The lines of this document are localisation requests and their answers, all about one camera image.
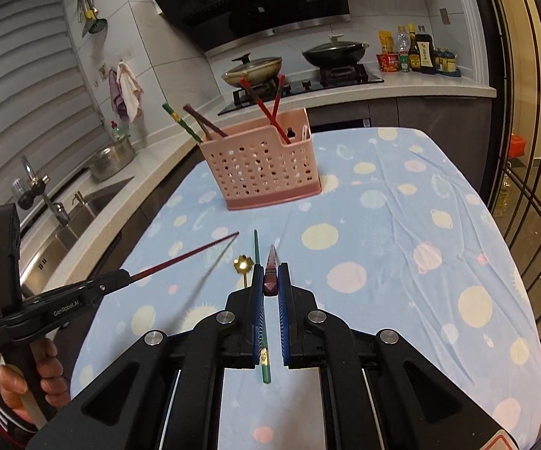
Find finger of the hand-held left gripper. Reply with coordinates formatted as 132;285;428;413
81;269;131;302

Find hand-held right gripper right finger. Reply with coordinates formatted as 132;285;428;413
277;261;520;450

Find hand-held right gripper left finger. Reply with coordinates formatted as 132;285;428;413
27;264;268;450

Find maroon chopstick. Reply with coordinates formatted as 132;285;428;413
127;231;240;285
263;243;283;298

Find gold flower spoon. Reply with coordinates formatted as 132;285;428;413
233;254;253;293

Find green chopstick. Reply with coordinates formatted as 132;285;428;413
252;229;273;384
162;102;204;143

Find pink perforated utensil holder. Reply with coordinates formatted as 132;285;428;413
198;107;324;212

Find group of coloured chopsticks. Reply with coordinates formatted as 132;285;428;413
239;77;293;146

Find red chopstick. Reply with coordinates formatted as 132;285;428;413
268;74;286;129

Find person's left hand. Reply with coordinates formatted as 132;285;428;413
0;337;72;425

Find steel kitchen sink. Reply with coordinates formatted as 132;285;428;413
19;178;135;298

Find chrome kitchen faucet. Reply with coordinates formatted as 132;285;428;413
16;155;70;227

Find steel pot by sink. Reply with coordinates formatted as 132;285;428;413
85;135;136;182

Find blue planet print tablecloth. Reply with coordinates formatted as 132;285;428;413
70;126;541;450

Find grey window blinds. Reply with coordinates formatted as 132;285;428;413
0;0;117;256

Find pink hanging towel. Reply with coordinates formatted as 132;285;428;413
108;69;129;121

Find white hanging towel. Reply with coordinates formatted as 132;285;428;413
116;60;144;123

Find black gas stove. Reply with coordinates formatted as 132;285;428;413
217;62;385;117

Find beige wok with lid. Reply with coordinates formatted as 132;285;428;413
222;53;283;88

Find black wok with lid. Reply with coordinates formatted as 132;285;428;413
301;34;370;69

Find red noodle cup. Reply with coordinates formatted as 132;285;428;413
376;52;400;73

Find red bag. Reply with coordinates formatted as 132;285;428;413
507;133;527;161

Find yellow cap sauce bottle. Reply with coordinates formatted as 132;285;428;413
408;23;422;72

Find large dark sauce bottle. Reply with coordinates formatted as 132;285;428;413
414;25;437;75

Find tray of small bottles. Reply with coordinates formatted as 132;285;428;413
434;47;461;78

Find black range hood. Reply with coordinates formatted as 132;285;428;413
150;0;351;53

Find glass sliding door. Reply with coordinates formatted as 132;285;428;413
462;0;541;343

